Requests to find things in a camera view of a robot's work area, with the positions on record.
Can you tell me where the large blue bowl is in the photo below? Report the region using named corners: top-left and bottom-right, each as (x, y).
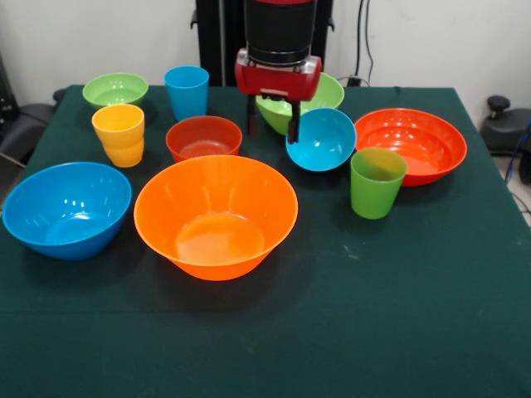
top-left (2, 161), bottom-right (133, 261)

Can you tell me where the wide red bowl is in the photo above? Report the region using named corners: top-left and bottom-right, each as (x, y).
top-left (354, 108), bottom-right (469, 187)

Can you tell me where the small blue bowl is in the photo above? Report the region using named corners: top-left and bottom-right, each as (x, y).
top-left (285, 108), bottom-right (358, 172)

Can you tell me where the dark green table cloth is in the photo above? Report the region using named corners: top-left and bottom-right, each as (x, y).
top-left (0, 85), bottom-right (531, 398)

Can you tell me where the small green bowl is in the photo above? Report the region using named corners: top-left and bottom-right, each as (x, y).
top-left (81, 72), bottom-right (149, 109)

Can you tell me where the large orange bowl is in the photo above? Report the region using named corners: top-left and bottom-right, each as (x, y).
top-left (133, 154), bottom-right (300, 282)

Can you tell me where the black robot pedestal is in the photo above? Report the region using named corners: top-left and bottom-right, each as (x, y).
top-left (190, 0), bottom-right (336, 87)

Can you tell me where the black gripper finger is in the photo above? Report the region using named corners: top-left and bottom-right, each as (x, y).
top-left (246, 95), bottom-right (260, 137)
top-left (287, 101), bottom-right (300, 145)

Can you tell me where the large green bowl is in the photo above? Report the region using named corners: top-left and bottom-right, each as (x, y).
top-left (255, 72), bottom-right (346, 137)

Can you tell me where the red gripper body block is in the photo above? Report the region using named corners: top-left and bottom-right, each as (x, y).
top-left (234, 48), bottom-right (324, 102)

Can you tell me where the black wall cable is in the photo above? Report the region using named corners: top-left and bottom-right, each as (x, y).
top-left (355, 0), bottom-right (375, 86)

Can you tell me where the yellow cup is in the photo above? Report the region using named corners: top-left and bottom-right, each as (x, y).
top-left (91, 104), bottom-right (146, 168)

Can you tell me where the small red bowl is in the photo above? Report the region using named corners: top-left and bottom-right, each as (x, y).
top-left (165, 115), bottom-right (243, 163)

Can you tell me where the blue cup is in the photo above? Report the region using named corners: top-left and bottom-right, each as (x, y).
top-left (163, 66), bottom-right (210, 122)

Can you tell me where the green cup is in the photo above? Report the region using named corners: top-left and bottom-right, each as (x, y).
top-left (349, 148), bottom-right (409, 221)

